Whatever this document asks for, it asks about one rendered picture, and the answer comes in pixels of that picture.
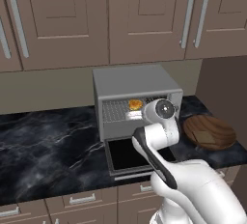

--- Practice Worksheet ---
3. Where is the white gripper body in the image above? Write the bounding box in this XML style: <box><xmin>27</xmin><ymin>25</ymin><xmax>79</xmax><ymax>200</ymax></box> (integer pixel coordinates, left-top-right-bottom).
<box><xmin>124</xmin><ymin>110</ymin><xmax>145</xmax><ymax>122</ymax></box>

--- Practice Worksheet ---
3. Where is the toaster oven door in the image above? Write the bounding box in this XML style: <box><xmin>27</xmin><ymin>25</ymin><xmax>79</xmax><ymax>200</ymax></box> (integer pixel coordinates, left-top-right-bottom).
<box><xmin>104</xmin><ymin>136</ymin><xmax>178</xmax><ymax>182</ymax></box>

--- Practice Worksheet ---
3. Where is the dark brown tall side panel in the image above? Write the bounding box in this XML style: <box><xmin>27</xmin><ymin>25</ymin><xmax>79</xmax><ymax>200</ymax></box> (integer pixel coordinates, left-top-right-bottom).
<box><xmin>195</xmin><ymin>55</ymin><xmax>247</xmax><ymax>203</ymax></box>

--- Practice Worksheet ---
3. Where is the grey toaster oven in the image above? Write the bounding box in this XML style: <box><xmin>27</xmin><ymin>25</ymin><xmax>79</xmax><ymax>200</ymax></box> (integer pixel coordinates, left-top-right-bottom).
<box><xmin>92</xmin><ymin>64</ymin><xmax>184</xmax><ymax>143</ymax></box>

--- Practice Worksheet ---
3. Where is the silver drawer handle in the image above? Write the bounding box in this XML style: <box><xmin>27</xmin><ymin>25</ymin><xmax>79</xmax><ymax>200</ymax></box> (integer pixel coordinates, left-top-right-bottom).
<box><xmin>0</xmin><ymin>206</ymin><xmax>21</xmax><ymax>218</ymax></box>
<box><xmin>139</xmin><ymin>183</ymin><xmax>154</xmax><ymax>193</ymax></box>
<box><xmin>69</xmin><ymin>192</ymin><xmax>97</xmax><ymax>206</ymax></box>

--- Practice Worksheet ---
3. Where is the taupe lower cupboard door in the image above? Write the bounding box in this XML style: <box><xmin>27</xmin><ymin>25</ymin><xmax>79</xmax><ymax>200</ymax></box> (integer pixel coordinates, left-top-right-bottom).
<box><xmin>48</xmin><ymin>203</ymin><xmax>120</xmax><ymax>224</ymax></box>
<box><xmin>117</xmin><ymin>194</ymin><xmax>166</xmax><ymax>224</ymax></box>

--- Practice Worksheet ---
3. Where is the taupe drawer front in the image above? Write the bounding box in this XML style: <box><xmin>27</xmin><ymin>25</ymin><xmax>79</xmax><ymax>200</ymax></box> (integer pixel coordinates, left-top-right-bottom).
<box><xmin>0</xmin><ymin>198</ymin><xmax>50</xmax><ymax>224</ymax></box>
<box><xmin>117</xmin><ymin>179</ymin><xmax>156</xmax><ymax>202</ymax></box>
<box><xmin>44</xmin><ymin>186</ymin><xmax>119</xmax><ymax>210</ymax></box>
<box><xmin>215</xmin><ymin>164</ymin><xmax>242</xmax><ymax>187</ymax></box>

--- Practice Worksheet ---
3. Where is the brown wooden bowl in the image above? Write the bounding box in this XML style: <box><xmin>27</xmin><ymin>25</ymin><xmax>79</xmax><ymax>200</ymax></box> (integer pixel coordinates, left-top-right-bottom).
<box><xmin>181</xmin><ymin>114</ymin><xmax>237</xmax><ymax>152</ymax></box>

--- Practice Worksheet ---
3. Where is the toasted bread piece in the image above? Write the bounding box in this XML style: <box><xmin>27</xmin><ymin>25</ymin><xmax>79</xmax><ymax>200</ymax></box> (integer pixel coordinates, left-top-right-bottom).
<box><xmin>127</xmin><ymin>98</ymin><xmax>144</xmax><ymax>112</ymax></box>

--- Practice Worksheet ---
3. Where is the taupe upper cupboard door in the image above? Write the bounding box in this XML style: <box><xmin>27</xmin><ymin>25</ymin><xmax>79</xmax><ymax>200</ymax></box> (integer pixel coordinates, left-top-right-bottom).
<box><xmin>0</xmin><ymin>0</ymin><xmax>111</xmax><ymax>71</ymax></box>
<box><xmin>184</xmin><ymin>0</ymin><xmax>247</xmax><ymax>61</ymax></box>
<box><xmin>107</xmin><ymin>0</ymin><xmax>200</xmax><ymax>66</ymax></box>
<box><xmin>0</xmin><ymin>0</ymin><xmax>24</xmax><ymax>73</ymax></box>

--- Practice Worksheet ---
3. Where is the taupe cupboard door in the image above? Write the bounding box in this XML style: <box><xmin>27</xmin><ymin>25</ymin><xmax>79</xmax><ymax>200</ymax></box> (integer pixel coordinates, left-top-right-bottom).
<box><xmin>107</xmin><ymin>0</ymin><xmax>200</xmax><ymax>66</ymax></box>
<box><xmin>184</xmin><ymin>0</ymin><xmax>247</xmax><ymax>61</ymax></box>
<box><xmin>48</xmin><ymin>203</ymin><xmax>120</xmax><ymax>224</ymax></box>
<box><xmin>0</xmin><ymin>0</ymin><xmax>24</xmax><ymax>73</ymax></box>
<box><xmin>117</xmin><ymin>194</ymin><xmax>166</xmax><ymax>224</ymax></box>
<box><xmin>0</xmin><ymin>0</ymin><xmax>111</xmax><ymax>71</ymax></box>

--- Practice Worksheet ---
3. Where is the silver cupboard door handle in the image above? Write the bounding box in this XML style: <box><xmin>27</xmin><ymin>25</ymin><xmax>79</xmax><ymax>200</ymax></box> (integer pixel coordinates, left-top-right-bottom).
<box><xmin>7</xmin><ymin>0</ymin><xmax>30</xmax><ymax>59</ymax></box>
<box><xmin>193</xmin><ymin>0</ymin><xmax>211</xmax><ymax>49</ymax></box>
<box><xmin>179</xmin><ymin>0</ymin><xmax>197</xmax><ymax>50</ymax></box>
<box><xmin>0</xmin><ymin>16</ymin><xmax>13</xmax><ymax>60</ymax></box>

